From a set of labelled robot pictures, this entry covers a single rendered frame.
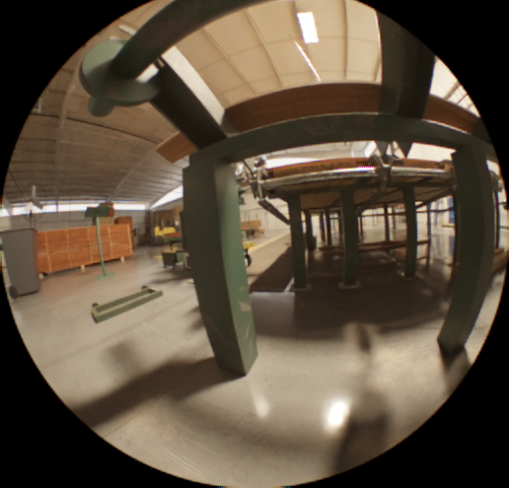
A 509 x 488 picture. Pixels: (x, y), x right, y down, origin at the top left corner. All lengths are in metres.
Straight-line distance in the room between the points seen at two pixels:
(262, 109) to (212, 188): 0.31
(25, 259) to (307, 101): 3.48
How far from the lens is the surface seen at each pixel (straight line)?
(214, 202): 0.41
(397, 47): 0.50
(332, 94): 0.56
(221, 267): 0.42
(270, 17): 6.57
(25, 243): 3.25
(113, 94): 0.37
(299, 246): 1.22
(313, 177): 0.77
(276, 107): 0.55
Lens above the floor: 0.55
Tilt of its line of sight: 3 degrees down
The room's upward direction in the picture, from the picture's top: 6 degrees counter-clockwise
